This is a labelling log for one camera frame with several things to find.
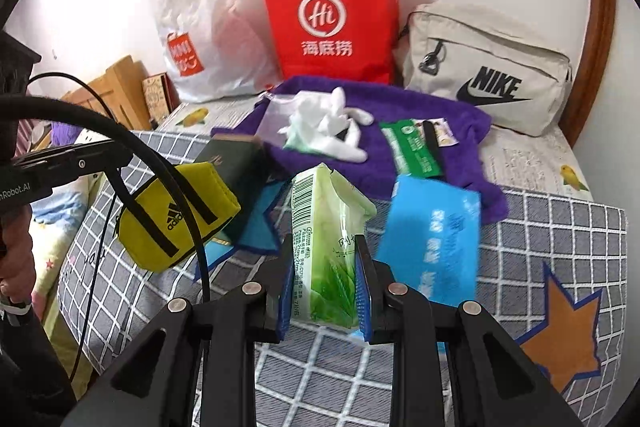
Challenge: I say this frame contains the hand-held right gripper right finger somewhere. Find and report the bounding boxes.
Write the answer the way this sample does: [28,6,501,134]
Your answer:
[354,237,583,427]

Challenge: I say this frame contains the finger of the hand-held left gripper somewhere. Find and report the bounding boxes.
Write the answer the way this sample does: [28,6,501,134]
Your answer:
[11,139,138,208]

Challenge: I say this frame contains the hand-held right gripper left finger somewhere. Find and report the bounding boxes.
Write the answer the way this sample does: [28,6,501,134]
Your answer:
[62,234,296,427]

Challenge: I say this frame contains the green tissue pack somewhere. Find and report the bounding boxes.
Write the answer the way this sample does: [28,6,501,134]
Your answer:
[291,163,377,328]

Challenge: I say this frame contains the yellow small bag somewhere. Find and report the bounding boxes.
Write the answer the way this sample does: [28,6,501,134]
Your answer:
[117,163,242,272]

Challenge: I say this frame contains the white glove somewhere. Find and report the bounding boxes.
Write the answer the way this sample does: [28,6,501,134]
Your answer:
[300,107,375,164]
[287,88,347,142]

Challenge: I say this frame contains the green wipes packet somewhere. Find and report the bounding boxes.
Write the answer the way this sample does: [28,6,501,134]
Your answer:
[378,119,446,178]

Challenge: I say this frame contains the clear plastic bag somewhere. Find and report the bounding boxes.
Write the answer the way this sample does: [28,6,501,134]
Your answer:
[262,94,313,150]

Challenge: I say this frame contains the person's left forearm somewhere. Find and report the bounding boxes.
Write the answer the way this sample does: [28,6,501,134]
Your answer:
[0,299,78,425]

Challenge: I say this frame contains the person's left hand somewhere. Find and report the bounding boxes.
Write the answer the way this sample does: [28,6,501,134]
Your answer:
[0,207,37,305]

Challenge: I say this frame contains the floral bed sheet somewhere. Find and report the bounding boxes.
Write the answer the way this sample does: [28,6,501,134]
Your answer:
[30,177,91,308]

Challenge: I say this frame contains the brown cardboard boxes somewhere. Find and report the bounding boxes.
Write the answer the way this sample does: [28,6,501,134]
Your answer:
[60,55,156,130]

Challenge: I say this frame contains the blue tissue pack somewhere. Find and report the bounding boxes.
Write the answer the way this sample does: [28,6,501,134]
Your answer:
[350,175,482,353]

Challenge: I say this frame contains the patterned cardboard box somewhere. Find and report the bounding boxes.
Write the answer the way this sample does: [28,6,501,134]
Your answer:
[141,72,178,118]

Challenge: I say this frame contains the purple towel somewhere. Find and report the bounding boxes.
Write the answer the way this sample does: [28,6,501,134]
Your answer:
[211,76,508,224]

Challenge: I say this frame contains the dark green tin box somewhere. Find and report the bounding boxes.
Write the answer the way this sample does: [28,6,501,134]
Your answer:
[192,134,273,248]

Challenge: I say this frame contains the grey checked blanket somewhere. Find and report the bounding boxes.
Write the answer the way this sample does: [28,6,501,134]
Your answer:
[57,129,628,427]

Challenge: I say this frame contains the small printed sticker card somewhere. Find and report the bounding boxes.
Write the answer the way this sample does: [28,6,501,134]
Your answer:
[432,119,457,146]

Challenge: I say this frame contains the white plastic shopping bag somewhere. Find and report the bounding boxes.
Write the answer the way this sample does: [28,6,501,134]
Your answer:
[146,0,281,104]

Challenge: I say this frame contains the beige sling bag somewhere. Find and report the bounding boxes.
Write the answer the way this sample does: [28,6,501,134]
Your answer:
[402,3,575,138]

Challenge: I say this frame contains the wooden headboard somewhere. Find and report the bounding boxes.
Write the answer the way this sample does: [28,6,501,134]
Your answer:
[557,0,618,148]

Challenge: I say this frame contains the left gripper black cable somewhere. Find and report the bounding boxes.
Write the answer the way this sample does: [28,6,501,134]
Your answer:
[27,73,126,388]

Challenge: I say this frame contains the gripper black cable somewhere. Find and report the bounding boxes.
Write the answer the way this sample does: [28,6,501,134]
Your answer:
[0,96,211,305]
[27,73,126,388]

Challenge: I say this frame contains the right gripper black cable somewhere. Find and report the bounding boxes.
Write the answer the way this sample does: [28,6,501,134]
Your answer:
[0,96,211,305]

